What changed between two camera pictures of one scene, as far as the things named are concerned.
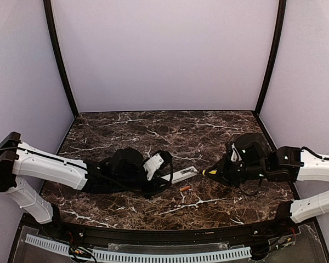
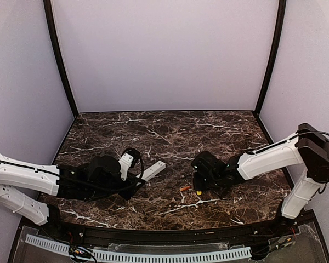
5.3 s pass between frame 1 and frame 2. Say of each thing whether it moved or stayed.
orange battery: stayed
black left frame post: stayed
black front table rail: stayed
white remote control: moved
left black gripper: moved
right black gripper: moved
